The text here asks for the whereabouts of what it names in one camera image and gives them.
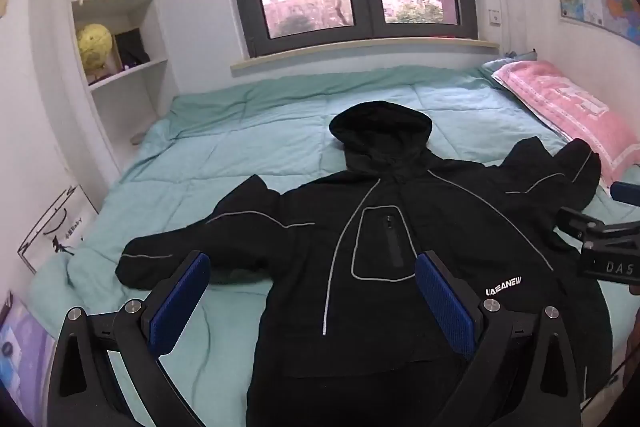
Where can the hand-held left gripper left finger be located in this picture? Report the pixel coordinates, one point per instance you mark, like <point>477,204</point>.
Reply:
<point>180,307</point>

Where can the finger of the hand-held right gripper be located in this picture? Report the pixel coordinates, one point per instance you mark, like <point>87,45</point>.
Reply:
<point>626,193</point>
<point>577,222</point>

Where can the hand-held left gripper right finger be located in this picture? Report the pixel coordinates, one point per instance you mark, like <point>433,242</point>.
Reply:
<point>445,307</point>

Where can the black hooded jacket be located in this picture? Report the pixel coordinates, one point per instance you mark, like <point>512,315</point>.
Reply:
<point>450,227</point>

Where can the pink pillow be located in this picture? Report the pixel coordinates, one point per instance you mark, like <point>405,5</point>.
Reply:
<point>565,107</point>

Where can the white paper bag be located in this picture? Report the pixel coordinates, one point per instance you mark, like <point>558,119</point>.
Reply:
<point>60,227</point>

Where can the purple box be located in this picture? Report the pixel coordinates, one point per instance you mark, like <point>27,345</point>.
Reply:
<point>22,357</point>

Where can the teal pillow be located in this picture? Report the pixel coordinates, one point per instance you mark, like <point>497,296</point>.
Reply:
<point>505,62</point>

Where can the teal quilt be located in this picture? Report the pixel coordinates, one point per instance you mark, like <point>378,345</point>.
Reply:
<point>250,132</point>

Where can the black box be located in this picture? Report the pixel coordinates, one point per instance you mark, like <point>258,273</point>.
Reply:
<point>131,48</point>

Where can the white bookshelf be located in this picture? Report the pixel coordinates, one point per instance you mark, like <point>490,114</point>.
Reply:
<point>150,37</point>

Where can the yellow globe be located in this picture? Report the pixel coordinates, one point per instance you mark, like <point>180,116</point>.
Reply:
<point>94,47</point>

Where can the white wall switch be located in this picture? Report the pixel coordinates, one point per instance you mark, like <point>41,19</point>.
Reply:
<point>494,17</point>

